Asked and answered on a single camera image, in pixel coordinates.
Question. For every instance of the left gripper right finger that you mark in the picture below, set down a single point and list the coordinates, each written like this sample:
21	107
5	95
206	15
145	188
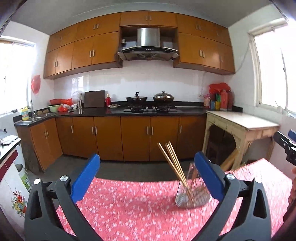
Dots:
252	222

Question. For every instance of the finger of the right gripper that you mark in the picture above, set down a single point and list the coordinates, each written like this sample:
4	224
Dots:
292	135

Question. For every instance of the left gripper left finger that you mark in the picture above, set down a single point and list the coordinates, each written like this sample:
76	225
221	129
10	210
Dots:
41	219

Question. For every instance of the wire utensil holder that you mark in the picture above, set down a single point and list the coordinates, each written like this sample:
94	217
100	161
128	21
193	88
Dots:
196	194

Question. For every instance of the operator hand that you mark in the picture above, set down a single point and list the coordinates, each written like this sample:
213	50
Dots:
292	196

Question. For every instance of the white floral cabinet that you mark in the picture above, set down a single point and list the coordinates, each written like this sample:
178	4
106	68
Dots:
14	195

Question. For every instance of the cream wooden side table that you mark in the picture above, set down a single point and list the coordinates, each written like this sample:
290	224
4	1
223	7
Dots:
245	129

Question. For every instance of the red bags and bottles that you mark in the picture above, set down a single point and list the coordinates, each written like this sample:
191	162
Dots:
219	97

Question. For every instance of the brown lower cabinets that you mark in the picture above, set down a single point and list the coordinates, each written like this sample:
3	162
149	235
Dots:
113	138

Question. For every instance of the brown cabinets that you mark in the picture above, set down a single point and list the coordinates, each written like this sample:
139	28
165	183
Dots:
108	41
113	138

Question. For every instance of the window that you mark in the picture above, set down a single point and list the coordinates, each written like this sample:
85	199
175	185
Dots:
273	54
17	64

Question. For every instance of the pink floral tablecloth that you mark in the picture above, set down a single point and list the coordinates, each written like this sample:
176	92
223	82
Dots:
119	210

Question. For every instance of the yellow detergent bottle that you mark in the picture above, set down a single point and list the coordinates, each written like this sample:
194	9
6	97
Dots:
25	113

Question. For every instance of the green bowl with red bag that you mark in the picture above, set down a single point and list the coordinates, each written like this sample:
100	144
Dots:
60	105

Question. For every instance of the lidded wok right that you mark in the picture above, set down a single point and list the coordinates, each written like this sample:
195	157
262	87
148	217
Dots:
163	99

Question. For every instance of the dark cutting board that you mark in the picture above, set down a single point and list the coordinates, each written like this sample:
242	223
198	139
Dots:
94	99

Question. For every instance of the small plate on counter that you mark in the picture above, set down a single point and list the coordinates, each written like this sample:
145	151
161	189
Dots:
114	105

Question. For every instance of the red sauce bottle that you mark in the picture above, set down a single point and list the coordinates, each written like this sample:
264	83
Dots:
108	100

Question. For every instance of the black wok left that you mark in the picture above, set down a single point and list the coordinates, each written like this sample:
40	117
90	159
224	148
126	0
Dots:
136	101

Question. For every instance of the steel range hood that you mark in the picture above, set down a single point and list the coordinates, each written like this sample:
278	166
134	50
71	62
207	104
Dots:
148	43

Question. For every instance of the left window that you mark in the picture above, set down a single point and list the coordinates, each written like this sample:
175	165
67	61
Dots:
17	64

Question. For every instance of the brown upper cabinets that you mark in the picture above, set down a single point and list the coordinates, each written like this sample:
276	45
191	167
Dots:
108	41

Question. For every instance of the red wall ornament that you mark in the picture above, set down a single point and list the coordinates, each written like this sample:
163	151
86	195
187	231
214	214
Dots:
36	84

